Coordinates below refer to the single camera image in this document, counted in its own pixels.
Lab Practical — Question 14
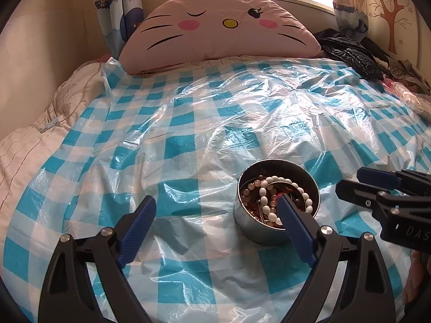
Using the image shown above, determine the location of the white bead bracelet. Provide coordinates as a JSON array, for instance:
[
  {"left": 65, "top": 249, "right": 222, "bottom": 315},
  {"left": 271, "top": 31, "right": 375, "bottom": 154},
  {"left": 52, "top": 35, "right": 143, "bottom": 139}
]
[{"left": 241, "top": 175, "right": 314, "bottom": 227}]

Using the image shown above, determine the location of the person's right hand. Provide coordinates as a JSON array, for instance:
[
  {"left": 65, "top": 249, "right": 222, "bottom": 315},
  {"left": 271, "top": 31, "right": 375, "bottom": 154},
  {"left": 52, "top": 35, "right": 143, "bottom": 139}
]
[{"left": 402, "top": 250, "right": 431, "bottom": 305}]

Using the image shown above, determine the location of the round metal tin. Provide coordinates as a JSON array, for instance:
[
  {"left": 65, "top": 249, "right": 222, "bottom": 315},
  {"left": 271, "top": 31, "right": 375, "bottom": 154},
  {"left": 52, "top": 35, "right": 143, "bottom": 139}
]
[{"left": 234, "top": 159, "right": 320, "bottom": 247}]

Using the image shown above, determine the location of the pile of clothes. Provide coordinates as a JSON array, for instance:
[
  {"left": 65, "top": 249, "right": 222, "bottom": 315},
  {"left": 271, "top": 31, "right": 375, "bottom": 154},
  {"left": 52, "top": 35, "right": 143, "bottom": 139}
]
[{"left": 376, "top": 58, "right": 430, "bottom": 96}]

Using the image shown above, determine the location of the blue checkered plastic sheet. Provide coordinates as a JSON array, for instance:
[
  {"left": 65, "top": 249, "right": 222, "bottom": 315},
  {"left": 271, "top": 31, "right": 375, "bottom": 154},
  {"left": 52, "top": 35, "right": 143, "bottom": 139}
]
[{"left": 1, "top": 58, "right": 430, "bottom": 322}]

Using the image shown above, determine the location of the black shiny jacket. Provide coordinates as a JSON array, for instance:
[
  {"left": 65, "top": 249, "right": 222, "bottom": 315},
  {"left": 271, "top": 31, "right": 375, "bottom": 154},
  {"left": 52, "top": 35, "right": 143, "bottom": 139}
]
[{"left": 313, "top": 29, "right": 390, "bottom": 81}]

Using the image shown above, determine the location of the white striped bed quilt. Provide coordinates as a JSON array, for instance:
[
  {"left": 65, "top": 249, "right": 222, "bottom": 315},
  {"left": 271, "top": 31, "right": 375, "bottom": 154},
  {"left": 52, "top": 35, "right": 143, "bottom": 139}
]
[{"left": 0, "top": 61, "right": 109, "bottom": 216}]

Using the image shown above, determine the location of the blue cartoon curtain right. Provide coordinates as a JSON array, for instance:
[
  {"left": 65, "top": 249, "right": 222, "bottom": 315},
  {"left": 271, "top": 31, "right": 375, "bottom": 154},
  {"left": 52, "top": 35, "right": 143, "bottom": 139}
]
[{"left": 333, "top": 0, "right": 369, "bottom": 42}]

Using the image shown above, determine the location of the blue cartoon curtain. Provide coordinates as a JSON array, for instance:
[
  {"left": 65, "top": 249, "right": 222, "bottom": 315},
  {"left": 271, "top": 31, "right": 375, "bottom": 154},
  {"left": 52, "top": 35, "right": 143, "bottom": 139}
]
[
  {"left": 333, "top": 0, "right": 369, "bottom": 42},
  {"left": 93, "top": 0, "right": 145, "bottom": 58}
]

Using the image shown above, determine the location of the pink cat face pillow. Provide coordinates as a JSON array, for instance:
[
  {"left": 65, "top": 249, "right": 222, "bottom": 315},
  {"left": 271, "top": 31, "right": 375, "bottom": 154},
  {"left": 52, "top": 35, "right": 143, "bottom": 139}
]
[{"left": 119, "top": 0, "right": 321, "bottom": 74}]

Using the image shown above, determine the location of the blue cartoon curtain left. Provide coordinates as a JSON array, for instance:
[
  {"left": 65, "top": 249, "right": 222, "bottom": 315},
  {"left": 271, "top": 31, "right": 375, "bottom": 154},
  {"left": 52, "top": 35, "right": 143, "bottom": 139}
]
[{"left": 93, "top": 0, "right": 145, "bottom": 58}]

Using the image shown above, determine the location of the tree wall sticker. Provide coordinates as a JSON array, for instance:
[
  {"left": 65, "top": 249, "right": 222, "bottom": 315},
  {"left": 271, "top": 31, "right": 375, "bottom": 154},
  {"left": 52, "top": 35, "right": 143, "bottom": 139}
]
[{"left": 368, "top": 0, "right": 411, "bottom": 55}]

